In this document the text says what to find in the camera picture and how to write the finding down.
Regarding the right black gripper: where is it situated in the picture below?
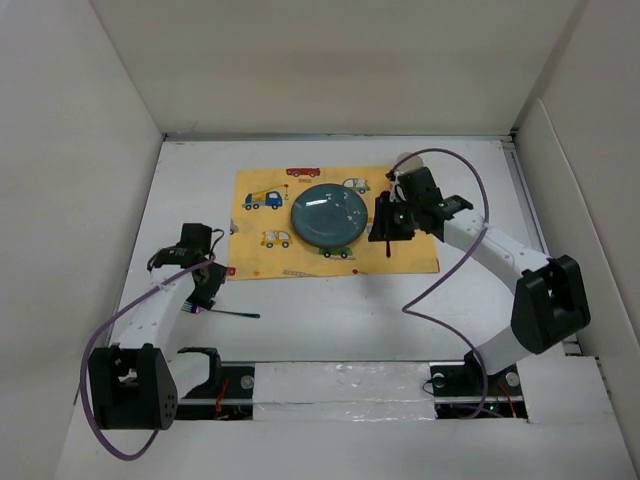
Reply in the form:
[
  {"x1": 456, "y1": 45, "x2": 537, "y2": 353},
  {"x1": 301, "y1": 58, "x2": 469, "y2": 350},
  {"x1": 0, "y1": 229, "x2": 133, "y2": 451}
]
[{"x1": 367, "y1": 195, "x2": 420, "y2": 241}]

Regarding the iridescent metal fork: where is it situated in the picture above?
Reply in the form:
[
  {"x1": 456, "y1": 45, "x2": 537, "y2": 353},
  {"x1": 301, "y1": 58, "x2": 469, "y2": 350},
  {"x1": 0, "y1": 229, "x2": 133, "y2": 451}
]
[{"x1": 181, "y1": 302, "x2": 261, "y2": 319}]

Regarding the iridescent purple metal spoon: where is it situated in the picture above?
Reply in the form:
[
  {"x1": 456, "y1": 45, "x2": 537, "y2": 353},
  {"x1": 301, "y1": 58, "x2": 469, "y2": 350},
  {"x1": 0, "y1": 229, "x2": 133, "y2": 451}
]
[{"x1": 380, "y1": 190, "x2": 393, "y2": 259}]

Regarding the yellow vehicle-print cloth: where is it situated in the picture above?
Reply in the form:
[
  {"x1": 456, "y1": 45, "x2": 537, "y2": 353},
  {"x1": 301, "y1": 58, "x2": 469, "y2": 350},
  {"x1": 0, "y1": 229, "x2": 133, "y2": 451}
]
[{"x1": 228, "y1": 166, "x2": 440, "y2": 280}]

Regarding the dark teal ceramic plate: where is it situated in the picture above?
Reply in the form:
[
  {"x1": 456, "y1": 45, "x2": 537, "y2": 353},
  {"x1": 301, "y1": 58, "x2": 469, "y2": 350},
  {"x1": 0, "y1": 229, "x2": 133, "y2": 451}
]
[{"x1": 290, "y1": 183, "x2": 369, "y2": 248}]

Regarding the pink ceramic mug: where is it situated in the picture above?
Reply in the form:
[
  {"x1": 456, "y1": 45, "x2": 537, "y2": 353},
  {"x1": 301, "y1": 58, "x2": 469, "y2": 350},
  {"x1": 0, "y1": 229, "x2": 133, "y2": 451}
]
[{"x1": 394, "y1": 152, "x2": 424, "y2": 174}]

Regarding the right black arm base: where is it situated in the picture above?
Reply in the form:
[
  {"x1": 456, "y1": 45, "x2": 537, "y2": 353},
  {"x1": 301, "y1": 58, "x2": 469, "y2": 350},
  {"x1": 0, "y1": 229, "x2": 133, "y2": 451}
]
[{"x1": 421, "y1": 351, "x2": 528, "y2": 420}]

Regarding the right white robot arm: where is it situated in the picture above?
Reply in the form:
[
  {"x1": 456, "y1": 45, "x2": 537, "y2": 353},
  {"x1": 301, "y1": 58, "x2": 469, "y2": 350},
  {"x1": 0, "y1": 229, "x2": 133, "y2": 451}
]
[{"x1": 368, "y1": 167, "x2": 591, "y2": 394}]

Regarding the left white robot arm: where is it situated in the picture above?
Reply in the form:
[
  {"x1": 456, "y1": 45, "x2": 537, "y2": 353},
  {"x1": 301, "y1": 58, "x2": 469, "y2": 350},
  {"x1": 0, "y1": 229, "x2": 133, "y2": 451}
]
[{"x1": 87, "y1": 223, "x2": 227, "y2": 430}]

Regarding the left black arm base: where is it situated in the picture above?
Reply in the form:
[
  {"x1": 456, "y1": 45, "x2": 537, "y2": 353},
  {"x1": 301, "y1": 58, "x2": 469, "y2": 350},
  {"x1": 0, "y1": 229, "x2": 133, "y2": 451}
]
[{"x1": 168, "y1": 347, "x2": 255, "y2": 421}]

